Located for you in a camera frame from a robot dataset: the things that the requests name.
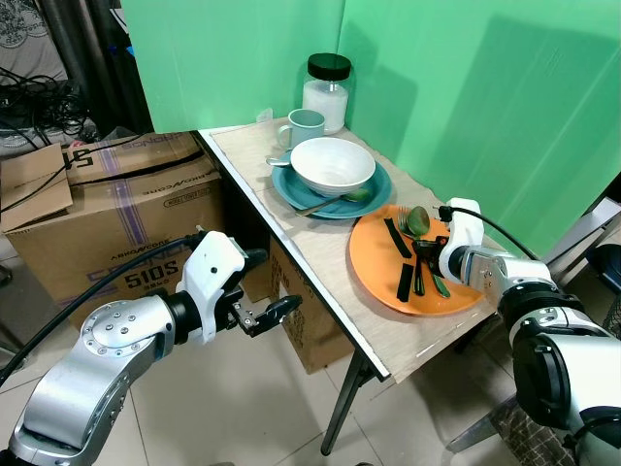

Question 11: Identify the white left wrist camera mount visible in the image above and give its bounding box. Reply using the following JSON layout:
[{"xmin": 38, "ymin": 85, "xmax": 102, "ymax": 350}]
[{"xmin": 180, "ymin": 230, "xmax": 249, "ymax": 343}]

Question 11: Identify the dark blue chair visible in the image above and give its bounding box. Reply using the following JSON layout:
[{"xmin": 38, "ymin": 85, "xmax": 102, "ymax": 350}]
[{"xmin": 587, "ymin": 243, "xmax": 621, "ymax": 292}]

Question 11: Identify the orange plastic plate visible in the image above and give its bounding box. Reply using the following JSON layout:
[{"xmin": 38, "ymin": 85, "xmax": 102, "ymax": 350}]
[{"xmin": 348, "ymin": 204, "xmax": 496, "ymax": 316}]

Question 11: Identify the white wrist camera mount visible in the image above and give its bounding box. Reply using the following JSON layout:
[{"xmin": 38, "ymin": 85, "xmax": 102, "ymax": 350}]
[
  {"xmin": 439, "ymin": 198, "xmax": 486, "ymax": 283},
  {"xmin": 180, "ymin": 230, "xmax": 249, "ymax": 343}
]

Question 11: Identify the shiny metal spoon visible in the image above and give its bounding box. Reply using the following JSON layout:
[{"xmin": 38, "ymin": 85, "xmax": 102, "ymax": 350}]
[{"xmin": 408, "ymin": 206, "xmax": 450, "ymax": 298}]

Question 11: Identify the patterned floor mat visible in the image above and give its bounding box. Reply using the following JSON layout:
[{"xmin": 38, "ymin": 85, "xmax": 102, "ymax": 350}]
[{"xmin": 485, "ymin": 396, "xmax": 583, "ymax": 466}]

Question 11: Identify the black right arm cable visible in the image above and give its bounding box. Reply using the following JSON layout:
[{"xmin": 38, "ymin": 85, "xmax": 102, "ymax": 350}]
[{"xmin": 437, "ymin": 204, "xmax": 540, "ymax": 263}]

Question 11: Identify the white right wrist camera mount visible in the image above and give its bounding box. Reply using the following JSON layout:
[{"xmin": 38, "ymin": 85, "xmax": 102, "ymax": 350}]
[{"xmin": 439, "ymin": 198, "xmax": 486, "ymax": 283}]

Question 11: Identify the green backdrop panel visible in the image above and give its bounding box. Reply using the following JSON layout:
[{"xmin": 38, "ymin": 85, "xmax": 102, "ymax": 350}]
[
  {"xmin": 118, "ymin": 0, "xmax": 345, "ymax": 132},
  {"xmin": 335, "ymin": 0, "xmax": 621, "ymax": 258}
]

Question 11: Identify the plain brown cardboard box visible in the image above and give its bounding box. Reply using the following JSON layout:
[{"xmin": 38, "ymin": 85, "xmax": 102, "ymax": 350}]
[{"xmin": 267, "ymin": 241, "xmax": 355, "ymax": 375}]

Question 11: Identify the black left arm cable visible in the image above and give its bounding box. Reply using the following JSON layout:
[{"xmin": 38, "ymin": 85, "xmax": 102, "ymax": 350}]
[{"xmin": 0, "ymin": 231, "xmax": 205, "ymax": 384}]

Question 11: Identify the brown cardboard sheet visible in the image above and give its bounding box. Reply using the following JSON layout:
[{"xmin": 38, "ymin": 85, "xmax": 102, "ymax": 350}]
[{"xmin": 0, "ymin": 144, "xmax": 74, "ymax": 232}]

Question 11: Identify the white lace cloth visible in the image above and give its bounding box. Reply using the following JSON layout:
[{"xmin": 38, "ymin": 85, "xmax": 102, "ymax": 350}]
[{"xmin": 0, "ymin": 0, "xmax": 64, "ymax": 83}]

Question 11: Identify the glass jar with black lid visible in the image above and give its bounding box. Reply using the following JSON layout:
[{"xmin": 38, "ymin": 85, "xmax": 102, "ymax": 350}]
[{"xmin": 302, "ymin": 53, "xmax": 352, "ymax": 135}]

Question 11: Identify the grey metal frame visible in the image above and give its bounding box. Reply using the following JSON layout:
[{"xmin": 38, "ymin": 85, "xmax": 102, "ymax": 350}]
[{"xmin": 543, "ymin": 199, "xmax": 621, "ymax": 283}]

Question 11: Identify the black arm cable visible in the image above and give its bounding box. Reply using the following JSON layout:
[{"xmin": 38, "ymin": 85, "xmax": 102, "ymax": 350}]
[
  {"xmin": 437, "ymin": 204, "xmax": 540, "ymax": 263},
  {"xmin": 0, "ymin": 231, "xmax": 205, "ymax": 384}
]

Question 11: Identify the tangle of black cables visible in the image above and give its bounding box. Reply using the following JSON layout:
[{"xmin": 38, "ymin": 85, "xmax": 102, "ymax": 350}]
[{"xmin": 0, "ymin": 68, "xmax": 98, "ymax": 147}]

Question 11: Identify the dark curtain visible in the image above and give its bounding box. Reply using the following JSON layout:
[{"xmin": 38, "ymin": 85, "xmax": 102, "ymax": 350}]
[{"xmin": 39, "ymin": 0, "xmax": 132, "ymax": 137}]

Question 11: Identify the wooden table with metal legs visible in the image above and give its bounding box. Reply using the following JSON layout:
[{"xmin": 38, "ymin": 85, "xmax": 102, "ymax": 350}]
[{"xmin": 197, "ymin": 116, "xmax": 544, "ymax": 457}]

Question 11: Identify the teal ceramic plate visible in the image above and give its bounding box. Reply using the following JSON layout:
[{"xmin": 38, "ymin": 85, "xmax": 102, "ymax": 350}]
[{"xmin": 271, "ymin": 155, "xmax": 393, "ymax": 220}]

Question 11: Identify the large printed cardboard box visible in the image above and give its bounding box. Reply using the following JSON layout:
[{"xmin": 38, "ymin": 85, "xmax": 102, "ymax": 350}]
[{"xmin": 0, "ymin": 131, "xmax": 234, "ymax": 331}]

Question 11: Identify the teal ceramic mug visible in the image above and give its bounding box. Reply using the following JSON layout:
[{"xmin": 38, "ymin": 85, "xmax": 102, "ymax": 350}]
[{"xmin": 277, "ymin": 109, "xmax": 327, "ymax": 151}]

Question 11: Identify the white ceramic bowl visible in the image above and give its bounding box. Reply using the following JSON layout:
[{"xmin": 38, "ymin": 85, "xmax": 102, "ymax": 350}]
[{"xmin": 290, "ymin": 137, "xmax": 376, "ymax": 198}]

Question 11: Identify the grey robot torso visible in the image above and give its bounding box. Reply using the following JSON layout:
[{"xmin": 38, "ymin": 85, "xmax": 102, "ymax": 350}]
[{"xmin": 558, "ymin": 413, "xmax": 621, "ymax": 466}]

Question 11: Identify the gold metal spoon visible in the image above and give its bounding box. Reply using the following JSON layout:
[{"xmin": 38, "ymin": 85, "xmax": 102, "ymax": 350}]
[{"xmin": 294, "ymin": 186, "xmax": 375, "ymax": 216}]

